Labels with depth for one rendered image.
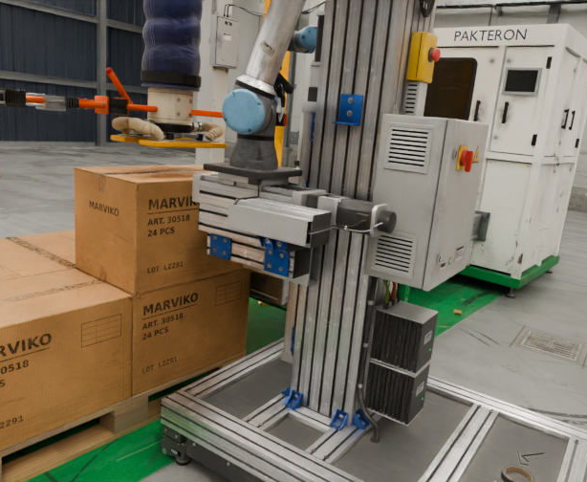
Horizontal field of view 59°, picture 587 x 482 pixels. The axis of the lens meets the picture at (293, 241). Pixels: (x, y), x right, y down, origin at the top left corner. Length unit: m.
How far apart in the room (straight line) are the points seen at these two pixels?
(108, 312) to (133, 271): 0.16
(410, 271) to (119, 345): 1.05
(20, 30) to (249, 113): 12.48
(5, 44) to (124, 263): 11.80
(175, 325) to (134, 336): 0.18
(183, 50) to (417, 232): 1.09
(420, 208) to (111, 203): 1.08
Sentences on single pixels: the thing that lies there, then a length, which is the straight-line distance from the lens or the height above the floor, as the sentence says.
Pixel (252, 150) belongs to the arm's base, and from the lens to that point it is 1.58.
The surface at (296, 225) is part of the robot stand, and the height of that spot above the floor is 0.93.
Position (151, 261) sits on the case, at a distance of 1.93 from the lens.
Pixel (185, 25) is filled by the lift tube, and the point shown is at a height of 1.48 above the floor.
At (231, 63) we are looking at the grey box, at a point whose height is 1.50.
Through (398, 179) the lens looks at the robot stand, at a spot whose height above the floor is 1.06.
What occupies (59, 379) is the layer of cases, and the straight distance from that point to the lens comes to 1.89.
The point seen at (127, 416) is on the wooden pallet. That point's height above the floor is 0.07.
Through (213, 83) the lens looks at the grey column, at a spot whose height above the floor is 1.36.
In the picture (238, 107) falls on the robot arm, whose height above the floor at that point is 1.21.
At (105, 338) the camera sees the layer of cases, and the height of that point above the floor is 0.41.
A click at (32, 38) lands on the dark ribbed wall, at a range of 13.90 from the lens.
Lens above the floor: 1.20
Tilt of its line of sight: 13 degrees down
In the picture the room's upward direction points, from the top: 5 degrees clockwise
